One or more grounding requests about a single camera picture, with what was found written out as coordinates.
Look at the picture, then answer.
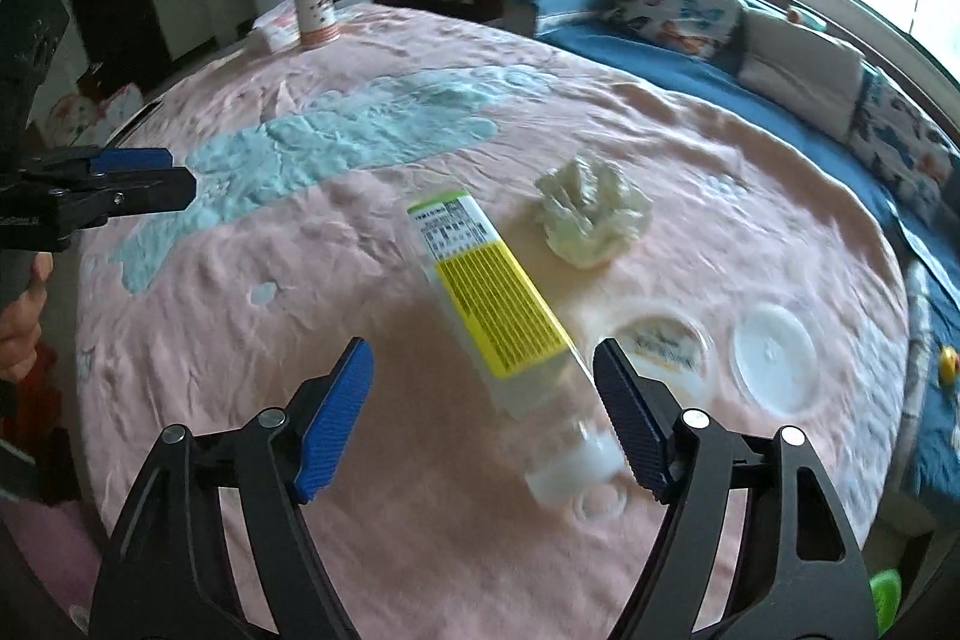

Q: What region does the pink blanket table cover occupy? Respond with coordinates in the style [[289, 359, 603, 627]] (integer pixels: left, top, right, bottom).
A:
[[76, 7, 907, 638]]

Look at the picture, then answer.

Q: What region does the green plastic basket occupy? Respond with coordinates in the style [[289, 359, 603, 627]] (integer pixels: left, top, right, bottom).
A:
[[869, 569, 903, 635]]

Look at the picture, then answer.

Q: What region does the printed plastic lid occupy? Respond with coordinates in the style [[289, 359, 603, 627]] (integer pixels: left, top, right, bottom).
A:
[[615, 307, 715, 408]]

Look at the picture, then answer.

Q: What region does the grey cushion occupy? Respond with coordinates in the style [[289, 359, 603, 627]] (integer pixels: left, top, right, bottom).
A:
[[737, 10, 864, 143]]

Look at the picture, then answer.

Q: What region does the butterfly cushion centre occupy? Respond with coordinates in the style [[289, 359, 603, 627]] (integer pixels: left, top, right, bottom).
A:
[[848, 68, 958, 226]]

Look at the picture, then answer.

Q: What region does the left hand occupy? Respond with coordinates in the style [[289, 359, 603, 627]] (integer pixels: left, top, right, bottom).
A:
[[0, 252, 53, 383]]

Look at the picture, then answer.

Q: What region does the butterfly cushion left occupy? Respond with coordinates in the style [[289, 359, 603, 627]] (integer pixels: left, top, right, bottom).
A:
[[608, 0, 745, 60]]

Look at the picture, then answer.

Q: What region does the butterfly cushion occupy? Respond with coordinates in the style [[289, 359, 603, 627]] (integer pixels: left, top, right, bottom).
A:
[[848, 68, 958, 226], [608, 0, 745, 60]]

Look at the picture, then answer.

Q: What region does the clear bottle yellow label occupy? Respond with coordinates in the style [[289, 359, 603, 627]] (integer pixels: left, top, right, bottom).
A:
[[405, 190, 625, 520]]

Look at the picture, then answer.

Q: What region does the crumpled white tissue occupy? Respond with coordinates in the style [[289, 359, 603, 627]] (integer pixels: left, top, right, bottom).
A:
[[535, 154, 654, 269]]

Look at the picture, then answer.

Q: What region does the yellow duck toy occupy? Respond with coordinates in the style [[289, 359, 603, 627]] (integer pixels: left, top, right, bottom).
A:
[[937, 344, 960, 392]]

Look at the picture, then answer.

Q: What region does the blue sectional sofa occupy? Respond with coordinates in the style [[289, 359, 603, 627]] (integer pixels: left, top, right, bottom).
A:
[[503, 0, 958, 523]]

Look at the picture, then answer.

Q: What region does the clear plastic lid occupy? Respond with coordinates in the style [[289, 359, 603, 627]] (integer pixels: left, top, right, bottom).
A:
[[731, 302, 818, 419]]

